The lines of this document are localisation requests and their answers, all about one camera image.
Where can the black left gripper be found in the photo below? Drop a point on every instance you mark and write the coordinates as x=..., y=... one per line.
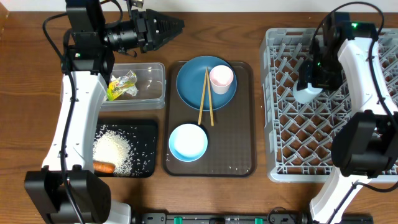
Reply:
x=139, y=31

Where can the brown serving tray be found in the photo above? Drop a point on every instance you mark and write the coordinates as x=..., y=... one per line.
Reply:
x=231, y=150

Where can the clear plastic waste bin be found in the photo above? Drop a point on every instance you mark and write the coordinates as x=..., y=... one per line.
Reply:
x=149, y=89

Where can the black waste tray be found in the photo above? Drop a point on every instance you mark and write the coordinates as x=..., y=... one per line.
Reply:
x=124, y=149

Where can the yellow green snack wrapper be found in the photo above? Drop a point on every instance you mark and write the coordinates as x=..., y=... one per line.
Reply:
x=114, y=91

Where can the light blue bowl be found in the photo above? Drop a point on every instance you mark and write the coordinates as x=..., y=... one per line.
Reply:
x=188, y=142

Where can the pile of rice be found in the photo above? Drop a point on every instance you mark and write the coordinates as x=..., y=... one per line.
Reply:
x=112, y=152

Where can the right wooden chopstick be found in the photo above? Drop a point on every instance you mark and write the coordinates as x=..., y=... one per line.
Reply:
x=209, y=96

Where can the dark blue plate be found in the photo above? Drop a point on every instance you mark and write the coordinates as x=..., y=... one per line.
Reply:
x=190, y=80

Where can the left wooden chopstick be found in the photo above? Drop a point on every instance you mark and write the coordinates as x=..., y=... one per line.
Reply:
x=202, y=97

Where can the light blue cup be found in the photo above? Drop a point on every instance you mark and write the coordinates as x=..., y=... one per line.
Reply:
x=307, y=94

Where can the pink cup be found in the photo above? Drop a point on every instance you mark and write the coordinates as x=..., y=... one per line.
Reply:
x=221, y=77

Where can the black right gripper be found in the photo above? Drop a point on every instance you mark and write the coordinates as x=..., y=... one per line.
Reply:
x=306, y=74

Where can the wooden chopstick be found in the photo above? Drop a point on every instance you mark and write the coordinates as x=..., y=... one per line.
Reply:
x=209, y=96
x=202, y=97

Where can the white tissue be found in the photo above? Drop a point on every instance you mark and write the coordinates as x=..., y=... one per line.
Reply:
x=127, y=83

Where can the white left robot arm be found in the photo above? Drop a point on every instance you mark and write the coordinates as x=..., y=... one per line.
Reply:
x=66, y=189

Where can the orange carrot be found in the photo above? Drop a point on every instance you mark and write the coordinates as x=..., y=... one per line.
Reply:
x=104, y=167

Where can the grey dishwasher rack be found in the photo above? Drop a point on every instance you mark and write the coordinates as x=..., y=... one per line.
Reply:
x=300, y=135

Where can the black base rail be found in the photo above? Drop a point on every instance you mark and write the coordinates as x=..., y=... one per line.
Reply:
x=162, y=218

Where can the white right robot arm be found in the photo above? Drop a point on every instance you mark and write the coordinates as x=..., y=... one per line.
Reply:
x=367, y=144

